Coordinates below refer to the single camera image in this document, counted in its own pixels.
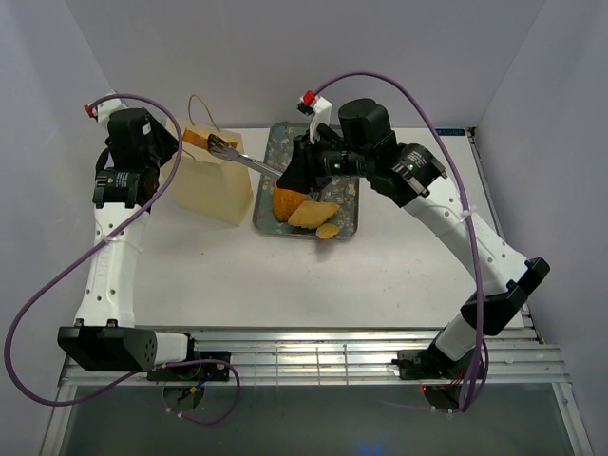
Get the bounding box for metal tongs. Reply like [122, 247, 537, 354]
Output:
[209, 147, 300, 191]

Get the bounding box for pale bread piece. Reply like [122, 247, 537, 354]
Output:
[288, 200, 339, 230]

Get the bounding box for purple cable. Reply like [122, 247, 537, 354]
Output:
[3, 93, 242, 426]
[313, 71, 490, 413]

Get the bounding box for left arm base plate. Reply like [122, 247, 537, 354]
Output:
[146, 351, 232, 383]

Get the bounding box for floral teal serving tray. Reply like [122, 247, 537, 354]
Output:
[253, 122, 359, 239]

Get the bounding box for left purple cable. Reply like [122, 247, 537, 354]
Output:
[3, 93, 242, 426]

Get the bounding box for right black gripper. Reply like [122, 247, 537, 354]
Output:
[276, 128, 371, 195]

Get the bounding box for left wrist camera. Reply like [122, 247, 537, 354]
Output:
[84, 93, 128, 128]

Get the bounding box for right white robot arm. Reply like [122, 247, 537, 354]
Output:
[277, 93, 550, 379]

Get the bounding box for orange crumbed oval bread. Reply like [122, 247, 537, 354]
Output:
[273, 186, 309, 222]

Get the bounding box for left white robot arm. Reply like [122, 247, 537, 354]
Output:
[58, 108, 201, 380]

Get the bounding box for aluminium rail frame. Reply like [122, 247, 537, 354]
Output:
[61, 325, 569, 389]

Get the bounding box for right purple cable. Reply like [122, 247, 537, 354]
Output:
[313, 71, 490, 413]

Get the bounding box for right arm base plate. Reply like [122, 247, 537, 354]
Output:
[391, 347, 473, 380]

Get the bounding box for beige paper bag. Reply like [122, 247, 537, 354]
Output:
[169, 118, 253, 226]

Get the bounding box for small round bread piece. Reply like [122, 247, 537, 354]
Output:
[315, 223, 340, 240]

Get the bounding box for sliced baguette bread piece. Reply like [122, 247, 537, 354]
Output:
[182, 129, 238, 152]

